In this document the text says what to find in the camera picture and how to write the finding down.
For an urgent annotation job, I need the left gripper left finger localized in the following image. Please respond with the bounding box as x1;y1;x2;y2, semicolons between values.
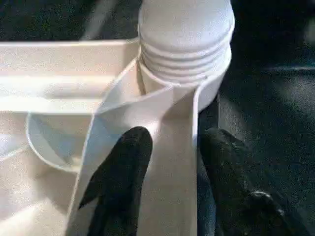
78;126;153;236

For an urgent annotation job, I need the white plastic table top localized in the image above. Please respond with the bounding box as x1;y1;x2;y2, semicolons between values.
0;38;233;236

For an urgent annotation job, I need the white plastic table leg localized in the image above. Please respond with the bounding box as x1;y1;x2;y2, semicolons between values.
137;0;235;87

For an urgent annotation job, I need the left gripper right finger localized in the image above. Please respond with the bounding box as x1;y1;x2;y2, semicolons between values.
200;129;311;236

